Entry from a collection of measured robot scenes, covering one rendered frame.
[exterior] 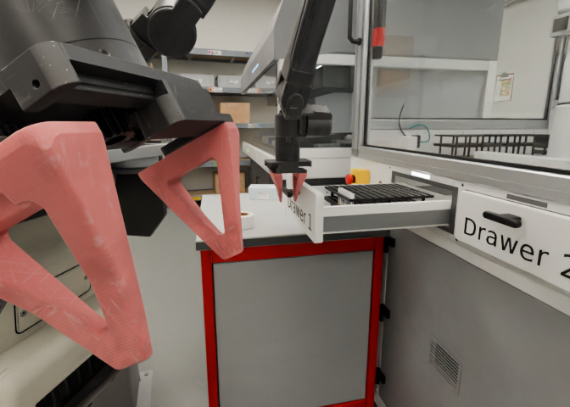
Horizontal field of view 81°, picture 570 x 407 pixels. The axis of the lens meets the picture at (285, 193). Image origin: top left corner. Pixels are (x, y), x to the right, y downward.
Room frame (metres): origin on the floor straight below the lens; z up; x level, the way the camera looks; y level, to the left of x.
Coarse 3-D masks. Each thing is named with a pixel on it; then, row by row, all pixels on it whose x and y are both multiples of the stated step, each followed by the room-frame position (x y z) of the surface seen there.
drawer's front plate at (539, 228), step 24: (456, 216) 0.72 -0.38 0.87; (480, 216) 0.65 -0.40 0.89; (528, 216) 0.55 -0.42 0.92; (552, 216) 0.51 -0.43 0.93; (480, 240) 0.64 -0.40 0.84; (504, 240) 0.59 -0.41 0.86; (528, 240) 0.54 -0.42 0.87; (552, 240) 0.51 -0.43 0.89; (528, 264) 0.54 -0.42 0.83; (552, 264) 0.50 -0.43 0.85
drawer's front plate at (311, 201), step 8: (288, 176) 0.93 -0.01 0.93; (288, 184) 0.93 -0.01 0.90; (304, 184) 0.79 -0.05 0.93; (304, 192) 0.77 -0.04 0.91; (312, 192) 0.70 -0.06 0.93; (320, 192) 0.69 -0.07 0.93; (288, 200) 0.93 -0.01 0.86; (304, 200) 0.77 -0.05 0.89; (312, 200) 0.70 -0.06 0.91; (320, 200) 0.68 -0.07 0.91; (288, 208) 0.93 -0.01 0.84; (304, 208) 0.77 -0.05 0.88; (312, 208) 0.70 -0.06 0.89; (320, 208) 0.68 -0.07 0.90; (296, 216) 0.84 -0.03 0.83; (312, 216) 0.70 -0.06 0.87; (320, 216) 0.68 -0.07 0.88; (304, 224) 0.76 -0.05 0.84; (312, 224) 0.70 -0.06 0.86; (320, 224) 0.68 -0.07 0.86; (312, 232) 0.70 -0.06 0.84; (320, 232) 0.68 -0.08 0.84; (312, 240) 0.69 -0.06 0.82; (320, 240) 0.68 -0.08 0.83
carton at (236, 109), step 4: (220, 104) 4.50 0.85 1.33; (224, 104) 4.49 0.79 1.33; (228, 104) 4.51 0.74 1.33; (232, 104) 4.52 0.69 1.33; (236, 104) 4.54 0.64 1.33; (240, 104) 4.56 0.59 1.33; (220, 108) 4.51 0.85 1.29; (224, 108) 4.49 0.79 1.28; (228, 108) 4.50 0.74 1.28; (232, 108) 4.52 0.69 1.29; (236, 108) 4.54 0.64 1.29; (240, 108) 4.55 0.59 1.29; (220, 112) 4.52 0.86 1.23; (224, 112) 4.49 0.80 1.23; (228, 112) 4.50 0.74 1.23; (232, 112) 4.52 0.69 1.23; (236, 112) 4.53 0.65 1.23; (240, 112) 4.55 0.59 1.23; (232, 116) 4.52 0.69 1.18; (236, 116) 4.53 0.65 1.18; (240, 116) 4.55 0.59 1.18; (236, 120) 4.53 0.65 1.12; (240, 120) 4.55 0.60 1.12
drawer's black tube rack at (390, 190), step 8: (368, 184) 0.95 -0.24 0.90; (376, 184) 0.95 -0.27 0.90; (384, 184) 0.96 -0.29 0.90; (392, 184) 0.95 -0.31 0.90; (352, 192) 0.83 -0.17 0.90; (360, 192) 0.83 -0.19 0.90; (368, 192) 0.84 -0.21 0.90; (376, 192) 0.83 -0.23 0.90; (384, 192) 0.83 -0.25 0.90; (392, 192) 0.84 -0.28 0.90; (400, 192) 0.84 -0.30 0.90; (408, 192) 0.83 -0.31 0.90; (416, 192) 0.83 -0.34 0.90; (424, 192) 0.83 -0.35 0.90; (328, 200) 0.89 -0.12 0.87; (336, 200) 0.87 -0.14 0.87; (360, 200) 0.76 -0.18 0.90; (368, 200) 0.76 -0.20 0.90; (376, 200) 0.77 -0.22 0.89; (384, 200) 0.87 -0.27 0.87; (392, 200) 0.87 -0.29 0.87; (400, 200) 0.87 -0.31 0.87; (408, 200) 0.87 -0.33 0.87; (424, 200) 0.80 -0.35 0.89
